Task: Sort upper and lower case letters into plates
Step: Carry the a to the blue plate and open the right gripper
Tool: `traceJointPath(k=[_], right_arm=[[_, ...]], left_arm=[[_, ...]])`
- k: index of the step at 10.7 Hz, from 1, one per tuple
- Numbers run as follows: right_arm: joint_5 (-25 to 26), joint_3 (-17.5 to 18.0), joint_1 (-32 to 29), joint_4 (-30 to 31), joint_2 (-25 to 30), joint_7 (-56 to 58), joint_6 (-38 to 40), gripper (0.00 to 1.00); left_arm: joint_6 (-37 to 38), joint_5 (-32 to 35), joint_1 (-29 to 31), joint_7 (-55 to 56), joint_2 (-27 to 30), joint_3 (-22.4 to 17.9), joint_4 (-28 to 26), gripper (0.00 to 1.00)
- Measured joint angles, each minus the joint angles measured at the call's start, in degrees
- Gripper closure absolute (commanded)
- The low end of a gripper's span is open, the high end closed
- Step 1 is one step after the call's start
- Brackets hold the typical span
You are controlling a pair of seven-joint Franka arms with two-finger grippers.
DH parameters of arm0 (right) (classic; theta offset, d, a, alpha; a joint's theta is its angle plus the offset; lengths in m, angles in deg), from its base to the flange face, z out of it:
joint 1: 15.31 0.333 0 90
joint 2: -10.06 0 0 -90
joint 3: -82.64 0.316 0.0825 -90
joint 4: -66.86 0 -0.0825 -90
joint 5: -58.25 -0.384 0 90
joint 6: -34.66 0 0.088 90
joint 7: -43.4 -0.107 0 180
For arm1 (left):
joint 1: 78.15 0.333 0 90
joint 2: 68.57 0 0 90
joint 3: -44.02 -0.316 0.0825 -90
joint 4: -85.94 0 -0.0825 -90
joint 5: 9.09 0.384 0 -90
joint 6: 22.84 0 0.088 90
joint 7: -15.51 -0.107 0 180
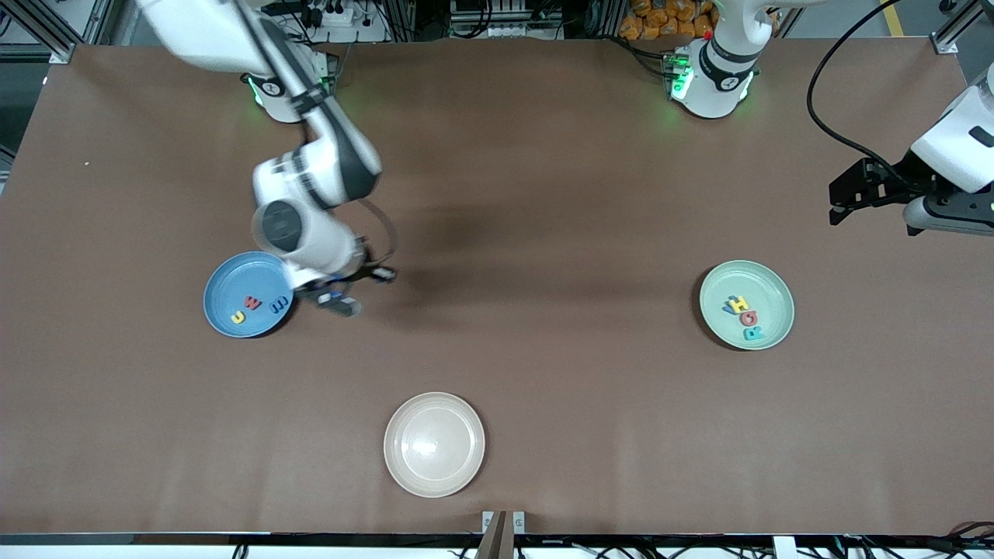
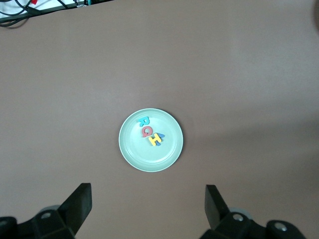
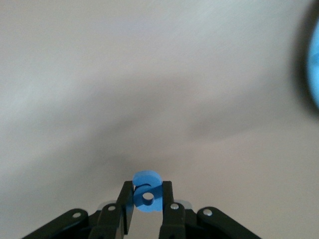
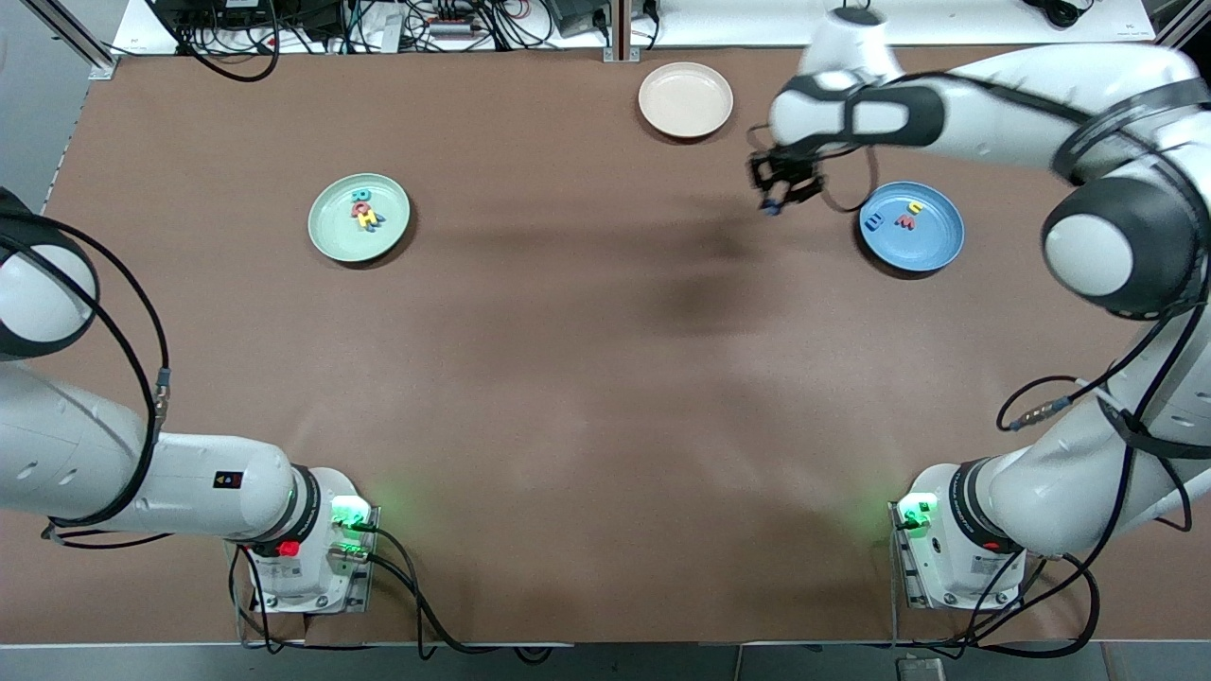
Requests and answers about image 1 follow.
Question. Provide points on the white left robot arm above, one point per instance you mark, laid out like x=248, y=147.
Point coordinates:
x=726, y=70

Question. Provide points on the pink foam letter Q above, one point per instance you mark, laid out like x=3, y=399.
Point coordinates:
x=749, y=317

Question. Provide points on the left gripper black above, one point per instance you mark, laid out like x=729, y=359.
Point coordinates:
x=901, y=179

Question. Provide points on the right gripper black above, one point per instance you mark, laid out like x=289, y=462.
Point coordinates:
x=365, y=272

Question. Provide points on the pink foam letter w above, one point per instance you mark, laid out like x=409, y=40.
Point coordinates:
x=253, y=302

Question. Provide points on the light green round plate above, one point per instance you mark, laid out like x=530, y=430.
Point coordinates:
x=769, y=295

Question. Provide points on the blue round plate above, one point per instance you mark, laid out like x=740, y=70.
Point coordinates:
x=233, y=283

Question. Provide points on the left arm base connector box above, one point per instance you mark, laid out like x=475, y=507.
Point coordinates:
x=674, y=66

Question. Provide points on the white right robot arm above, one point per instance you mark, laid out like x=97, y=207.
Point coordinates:
x=311, y=163

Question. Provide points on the beige round plate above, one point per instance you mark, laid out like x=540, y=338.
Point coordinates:
x=434, y=444

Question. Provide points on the dark blue foam letter m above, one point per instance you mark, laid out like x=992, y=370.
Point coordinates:
x=278, y=305

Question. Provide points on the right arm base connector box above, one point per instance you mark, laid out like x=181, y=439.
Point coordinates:
x=326, y=74

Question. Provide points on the orange fruit pile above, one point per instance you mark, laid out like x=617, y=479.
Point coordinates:
x=652, y=23

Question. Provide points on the black table edge rail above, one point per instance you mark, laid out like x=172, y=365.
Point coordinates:
x=155, y=539

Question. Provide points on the cyan foam letter R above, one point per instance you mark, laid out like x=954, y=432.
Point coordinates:
x=753, y=333

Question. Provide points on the aluminium frame beam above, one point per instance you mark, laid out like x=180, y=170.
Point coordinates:
x=963, y=27
x=46, y=31

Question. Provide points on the camera stand post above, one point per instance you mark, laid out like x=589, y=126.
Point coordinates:
x=497, y=539

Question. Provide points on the yellow foam letter H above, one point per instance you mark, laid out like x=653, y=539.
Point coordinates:
x=739, y=301

